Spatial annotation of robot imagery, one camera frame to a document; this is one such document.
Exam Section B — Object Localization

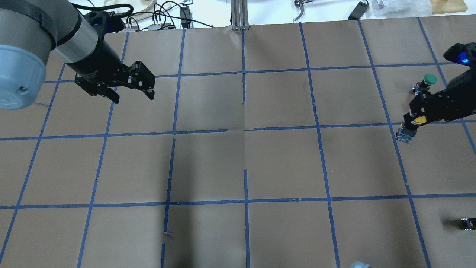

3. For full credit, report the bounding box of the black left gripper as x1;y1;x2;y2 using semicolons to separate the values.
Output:
66;41;156;104

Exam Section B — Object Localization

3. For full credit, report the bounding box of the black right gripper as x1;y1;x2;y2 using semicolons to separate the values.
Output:
403;70;476;129

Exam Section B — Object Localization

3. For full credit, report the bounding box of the yellow push button switch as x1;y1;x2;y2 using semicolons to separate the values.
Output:
395;113;427;144

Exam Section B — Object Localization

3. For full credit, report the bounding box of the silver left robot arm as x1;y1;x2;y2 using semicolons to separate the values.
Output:
0;0;156;110

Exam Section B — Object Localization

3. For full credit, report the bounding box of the cream rectangular tray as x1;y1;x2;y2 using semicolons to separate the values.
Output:
102;0;172;26

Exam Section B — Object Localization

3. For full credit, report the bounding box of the cream round plate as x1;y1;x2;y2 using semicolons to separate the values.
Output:
114;0;156;12

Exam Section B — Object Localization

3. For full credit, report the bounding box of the wooden cutting board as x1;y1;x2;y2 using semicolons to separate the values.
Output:
430;0;468;15

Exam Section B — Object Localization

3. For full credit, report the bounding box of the clear plastic bag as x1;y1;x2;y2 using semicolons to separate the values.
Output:
369;0;433;18

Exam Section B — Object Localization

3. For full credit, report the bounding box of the black power adapter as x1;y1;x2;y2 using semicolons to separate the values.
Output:
347;0;369;20

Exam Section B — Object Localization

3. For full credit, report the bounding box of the small black yellow component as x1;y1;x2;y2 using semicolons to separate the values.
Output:
460;218;476;231

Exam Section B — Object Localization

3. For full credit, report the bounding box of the brown paper table mat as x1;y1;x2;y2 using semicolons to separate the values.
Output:
1;15;475;268

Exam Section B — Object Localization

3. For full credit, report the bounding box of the green push button switch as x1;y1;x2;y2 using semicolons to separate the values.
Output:
412;74;437;96

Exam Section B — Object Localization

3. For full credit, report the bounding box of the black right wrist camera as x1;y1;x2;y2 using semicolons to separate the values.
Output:
443;42;476;68

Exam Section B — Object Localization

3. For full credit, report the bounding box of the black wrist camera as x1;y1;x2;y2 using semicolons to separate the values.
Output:
443;42;476;68
83;11;125;35

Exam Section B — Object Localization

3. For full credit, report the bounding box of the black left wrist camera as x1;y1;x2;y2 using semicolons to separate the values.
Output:
83;11;125;35

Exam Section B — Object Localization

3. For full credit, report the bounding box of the aluminium frame post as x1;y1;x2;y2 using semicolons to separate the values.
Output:
231;0;250;31

